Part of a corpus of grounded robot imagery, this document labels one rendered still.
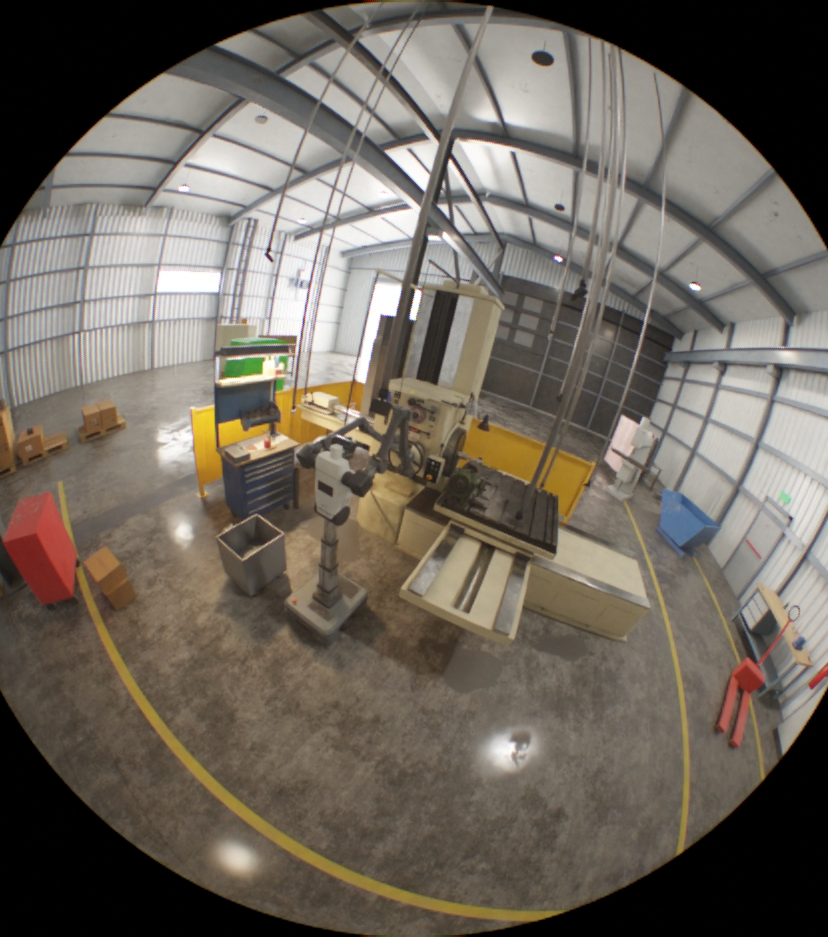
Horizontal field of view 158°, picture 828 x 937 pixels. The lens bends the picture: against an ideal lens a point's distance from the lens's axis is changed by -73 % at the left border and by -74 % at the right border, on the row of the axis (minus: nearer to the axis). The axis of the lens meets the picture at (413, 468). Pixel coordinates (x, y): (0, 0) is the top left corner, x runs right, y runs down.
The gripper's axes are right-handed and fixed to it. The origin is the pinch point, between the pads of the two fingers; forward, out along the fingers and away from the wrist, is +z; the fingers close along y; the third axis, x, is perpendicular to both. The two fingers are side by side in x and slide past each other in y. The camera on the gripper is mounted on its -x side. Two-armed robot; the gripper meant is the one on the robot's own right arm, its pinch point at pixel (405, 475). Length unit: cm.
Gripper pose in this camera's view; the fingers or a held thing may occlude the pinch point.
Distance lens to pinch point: 235.3
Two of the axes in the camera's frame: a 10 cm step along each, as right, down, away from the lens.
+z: 0.4, 6.0, 8.0
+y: -8.7, -3.7, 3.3
